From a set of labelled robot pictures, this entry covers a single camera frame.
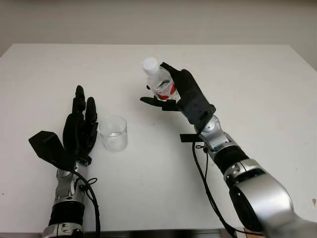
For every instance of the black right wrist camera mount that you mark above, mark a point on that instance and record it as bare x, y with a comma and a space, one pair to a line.
198, 111

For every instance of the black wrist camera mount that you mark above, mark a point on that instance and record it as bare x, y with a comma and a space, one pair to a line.
198, 111
49, 148

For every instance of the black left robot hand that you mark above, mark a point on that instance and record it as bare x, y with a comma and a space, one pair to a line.
79, 129

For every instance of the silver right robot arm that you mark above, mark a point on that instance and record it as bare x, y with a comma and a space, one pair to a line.
252, 183

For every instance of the black tape strip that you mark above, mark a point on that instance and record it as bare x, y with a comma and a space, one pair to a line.
189, 138

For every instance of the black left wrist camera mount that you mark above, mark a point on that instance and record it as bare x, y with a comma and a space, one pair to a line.
49, 148

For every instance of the clear glass cup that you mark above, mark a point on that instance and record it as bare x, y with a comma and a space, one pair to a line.
114, 132

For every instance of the clear plastic water bottle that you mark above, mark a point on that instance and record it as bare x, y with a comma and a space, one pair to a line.
161, 81

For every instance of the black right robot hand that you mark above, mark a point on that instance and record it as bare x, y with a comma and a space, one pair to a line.
188, 89

